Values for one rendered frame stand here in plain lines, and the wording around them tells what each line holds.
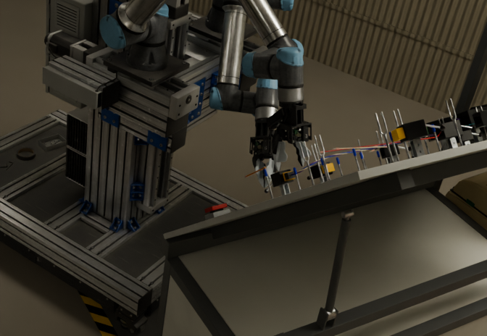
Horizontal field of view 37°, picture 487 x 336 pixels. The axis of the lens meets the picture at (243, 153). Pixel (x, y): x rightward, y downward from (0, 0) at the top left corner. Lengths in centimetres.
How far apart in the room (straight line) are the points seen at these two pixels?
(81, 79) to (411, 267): 133
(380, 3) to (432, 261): 304
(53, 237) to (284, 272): 126
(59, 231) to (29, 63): 205
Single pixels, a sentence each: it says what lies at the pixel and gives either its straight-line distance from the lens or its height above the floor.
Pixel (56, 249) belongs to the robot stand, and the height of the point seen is 23.
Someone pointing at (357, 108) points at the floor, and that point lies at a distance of 518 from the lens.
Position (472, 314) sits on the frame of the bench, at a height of 80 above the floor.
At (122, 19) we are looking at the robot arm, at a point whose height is 139.
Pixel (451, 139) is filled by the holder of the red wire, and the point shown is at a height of 125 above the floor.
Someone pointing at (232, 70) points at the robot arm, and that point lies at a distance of 248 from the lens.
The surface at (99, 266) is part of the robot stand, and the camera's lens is 316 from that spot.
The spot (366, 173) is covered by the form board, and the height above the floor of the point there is 159.
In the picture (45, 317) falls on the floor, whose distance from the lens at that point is 328.
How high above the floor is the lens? 236
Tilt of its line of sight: 33 degrees down
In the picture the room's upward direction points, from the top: 10 degrees clockwise
